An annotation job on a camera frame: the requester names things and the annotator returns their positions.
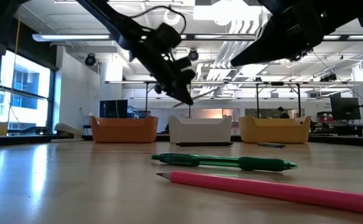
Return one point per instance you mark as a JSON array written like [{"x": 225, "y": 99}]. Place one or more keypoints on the orange plastic bin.
[{"x": 123, "y": 130}]

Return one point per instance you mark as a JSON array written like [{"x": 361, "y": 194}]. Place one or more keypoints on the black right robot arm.
[{"x": 349, "y": 11}]

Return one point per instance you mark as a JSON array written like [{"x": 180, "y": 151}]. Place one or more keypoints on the black aluminium table frame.
[{"x": 340, "y": 139}]

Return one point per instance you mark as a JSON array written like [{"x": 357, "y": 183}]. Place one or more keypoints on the black computer monitor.
[{"x": 112, "y": 109}]

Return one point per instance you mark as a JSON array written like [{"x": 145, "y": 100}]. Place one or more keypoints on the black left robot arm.
[{"x": 122, "y": 25}]

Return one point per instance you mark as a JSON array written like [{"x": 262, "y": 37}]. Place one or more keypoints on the black ceiling spotlight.
[{"x": 329, "y": 77}]

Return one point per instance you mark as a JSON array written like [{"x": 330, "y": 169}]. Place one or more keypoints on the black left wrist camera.
[{"x": 182, "y": 63}]

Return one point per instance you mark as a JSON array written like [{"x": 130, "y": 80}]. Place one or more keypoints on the person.
[{"x": 283, "y": 113}]

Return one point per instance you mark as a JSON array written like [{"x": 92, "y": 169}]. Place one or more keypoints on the pink pencil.
[{"x": 262, "y": 189}]

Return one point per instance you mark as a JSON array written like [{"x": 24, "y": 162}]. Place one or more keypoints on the green mechanical pencil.
[{"x": 256, "y": 164}]

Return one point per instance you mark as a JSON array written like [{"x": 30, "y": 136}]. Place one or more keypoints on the yellow plastic bin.
[{"x": 274, "y": 132}]

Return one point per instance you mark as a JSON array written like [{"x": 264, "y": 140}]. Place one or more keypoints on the black monitor on arm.
[{"x": 344, "y": 109}]

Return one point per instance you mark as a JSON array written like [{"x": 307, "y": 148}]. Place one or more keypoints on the yellow container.
[{"x": 2, "y": 129}]

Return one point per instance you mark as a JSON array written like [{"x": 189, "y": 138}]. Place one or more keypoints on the grey green crayon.
[{"x": 271, "y": 145}]

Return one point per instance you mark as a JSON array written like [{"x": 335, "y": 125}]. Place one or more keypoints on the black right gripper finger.
[
  {"x": 277, "y": 53},
  {"x": 271, "y": 34}
]

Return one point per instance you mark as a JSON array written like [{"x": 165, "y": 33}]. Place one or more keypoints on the black metal gantry frame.
[
  {"x": 257, "y": 102},
  {"x": 147, "y": 102}
]

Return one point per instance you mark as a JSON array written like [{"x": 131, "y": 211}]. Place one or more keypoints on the white plastic bin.
[{"x": 200, "y": 132}]

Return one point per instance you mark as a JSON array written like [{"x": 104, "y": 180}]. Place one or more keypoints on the red equipment box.
[{"x": 324, "y": 118}]

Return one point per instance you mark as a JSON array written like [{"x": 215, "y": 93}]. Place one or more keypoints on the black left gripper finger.
[
  {"x": 185, "y": 84},
  {"x": 170, "y": 90}
]

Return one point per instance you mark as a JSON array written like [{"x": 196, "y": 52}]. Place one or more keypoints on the black ceiling camera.
[
  {"x": 90, "y": 60},
  {"x": 194, "y": 54}
]

